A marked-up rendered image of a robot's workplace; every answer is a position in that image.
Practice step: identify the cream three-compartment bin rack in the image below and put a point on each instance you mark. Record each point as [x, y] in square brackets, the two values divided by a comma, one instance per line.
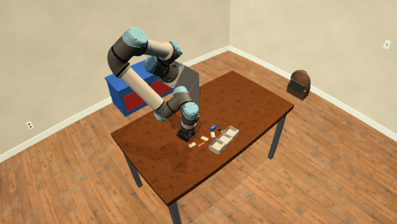
[217, 146]

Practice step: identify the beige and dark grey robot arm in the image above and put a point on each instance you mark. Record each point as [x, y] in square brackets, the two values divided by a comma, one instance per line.
[134, 42]

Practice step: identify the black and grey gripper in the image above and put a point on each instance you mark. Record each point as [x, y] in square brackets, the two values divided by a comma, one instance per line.
[184, 136]

